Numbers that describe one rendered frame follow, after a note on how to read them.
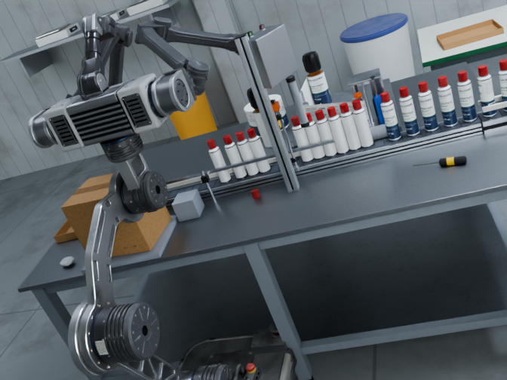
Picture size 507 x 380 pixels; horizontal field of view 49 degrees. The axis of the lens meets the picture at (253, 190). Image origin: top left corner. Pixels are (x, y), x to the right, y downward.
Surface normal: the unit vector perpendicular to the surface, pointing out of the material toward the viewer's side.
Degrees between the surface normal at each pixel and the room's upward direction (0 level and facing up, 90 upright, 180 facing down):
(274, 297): 90
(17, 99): 90
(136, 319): 90
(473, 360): 0
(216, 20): 90
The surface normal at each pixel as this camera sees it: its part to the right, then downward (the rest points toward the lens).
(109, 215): 0.92, -0.18
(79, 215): -0.22, 0.50
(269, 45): 0.69, 0.10
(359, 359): -0.33, -0.84
